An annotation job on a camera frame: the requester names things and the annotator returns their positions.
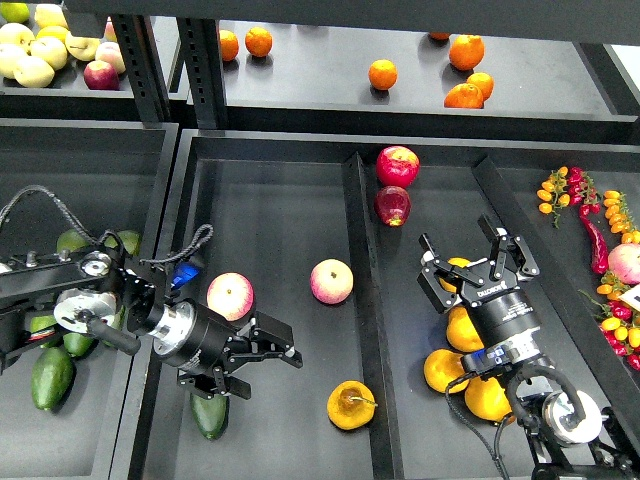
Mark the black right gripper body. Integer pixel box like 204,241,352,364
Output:
457,259,543,373

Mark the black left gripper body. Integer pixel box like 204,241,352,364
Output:
149,299,235,372

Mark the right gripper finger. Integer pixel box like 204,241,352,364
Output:
417,233,475,314
478,214,540,281

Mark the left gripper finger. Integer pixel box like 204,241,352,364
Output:
227,311,303,369
177,367,251,400

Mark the dark green avocado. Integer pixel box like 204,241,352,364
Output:
190,394,230,440

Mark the yellow pear with stem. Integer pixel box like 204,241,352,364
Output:
326,380,378,431

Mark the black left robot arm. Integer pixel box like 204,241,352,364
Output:
1,185,303,399

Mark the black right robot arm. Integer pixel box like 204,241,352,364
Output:
418,216,639,479

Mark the yellow pear top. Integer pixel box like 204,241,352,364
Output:
438,257,472,294

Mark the yellow pear middle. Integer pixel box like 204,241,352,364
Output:
446,306,484,353

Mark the yellow pear lower left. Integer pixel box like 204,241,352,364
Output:
423,349,465,394

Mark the yellow pear bottom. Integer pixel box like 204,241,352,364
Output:
464,377,512,422

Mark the green avocado top right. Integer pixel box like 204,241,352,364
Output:
104,230,142,256

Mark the green avocado centre low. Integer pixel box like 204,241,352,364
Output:
62,308,126,358

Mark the green avocado bottom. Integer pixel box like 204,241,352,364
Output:
31,347,74,411

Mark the bright green avocado left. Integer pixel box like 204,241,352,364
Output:
30,315,60,348

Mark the green avocado top left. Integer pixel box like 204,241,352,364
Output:
56,229,91,253

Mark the pink apple left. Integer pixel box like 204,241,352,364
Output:
206,272,254,322

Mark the pink apple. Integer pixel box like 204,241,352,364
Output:
310,259,354,305
206,272,254,322

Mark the orange cherry tomato bunch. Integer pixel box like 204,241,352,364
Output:
536,166,571,228

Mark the pink apple centre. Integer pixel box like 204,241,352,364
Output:
310,259,354,305

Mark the dark red apple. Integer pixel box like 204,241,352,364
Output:
374,186,411,227

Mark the red chili pepper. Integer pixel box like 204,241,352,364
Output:
579,204,609,275

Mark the bright red apple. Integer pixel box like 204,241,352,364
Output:
376,146,420,189

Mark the black middle divided tray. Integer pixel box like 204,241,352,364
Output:
138,130,639,479

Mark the pink peach right edge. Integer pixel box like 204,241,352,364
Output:
608,243,639,285

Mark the orange shelf front right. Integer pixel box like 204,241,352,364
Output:
444,83,484,109

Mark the orange shelf right small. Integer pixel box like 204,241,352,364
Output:
466,72,495,100

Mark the large orange on shelf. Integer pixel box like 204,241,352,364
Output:
449,34,485,71

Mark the orange on shelf centre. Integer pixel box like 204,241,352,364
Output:
368,59,398,91

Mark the black left tray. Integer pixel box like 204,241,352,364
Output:
1,119,178,479

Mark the black upper shelf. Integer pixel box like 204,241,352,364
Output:
218,21,639,145

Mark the red apple on shelf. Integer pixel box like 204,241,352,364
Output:
84,60,120,91

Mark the orange on shelf left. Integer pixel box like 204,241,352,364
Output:
219,29,239,62

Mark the pale yellow apple front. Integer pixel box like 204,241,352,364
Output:
13,56,55,88

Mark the green lime on shelf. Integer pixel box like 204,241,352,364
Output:
0,2,31,24

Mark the black shelf upright post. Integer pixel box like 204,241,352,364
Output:
176,17,228,130

